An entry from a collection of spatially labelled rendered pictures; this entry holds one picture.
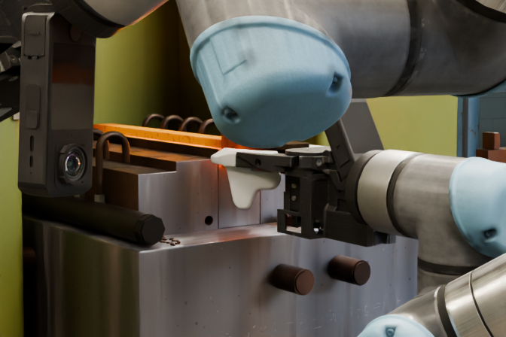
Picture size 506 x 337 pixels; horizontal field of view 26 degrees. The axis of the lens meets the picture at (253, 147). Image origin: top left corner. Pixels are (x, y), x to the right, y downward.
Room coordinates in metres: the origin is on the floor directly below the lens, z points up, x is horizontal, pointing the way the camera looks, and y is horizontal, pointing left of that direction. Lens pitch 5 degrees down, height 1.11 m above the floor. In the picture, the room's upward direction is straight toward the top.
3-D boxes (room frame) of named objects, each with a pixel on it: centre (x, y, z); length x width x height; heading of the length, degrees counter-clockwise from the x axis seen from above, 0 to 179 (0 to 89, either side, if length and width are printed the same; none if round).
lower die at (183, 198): (1.32, 0.16, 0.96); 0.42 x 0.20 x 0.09; 36
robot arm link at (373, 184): (0.97, -0.13, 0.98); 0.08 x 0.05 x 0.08; 126
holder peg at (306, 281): (1.11, -0.04, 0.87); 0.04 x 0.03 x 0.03; 36
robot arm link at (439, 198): (0.90, -0.18, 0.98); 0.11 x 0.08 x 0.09; 36
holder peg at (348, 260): (1.15, -0.10, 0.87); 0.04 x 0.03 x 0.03; 36
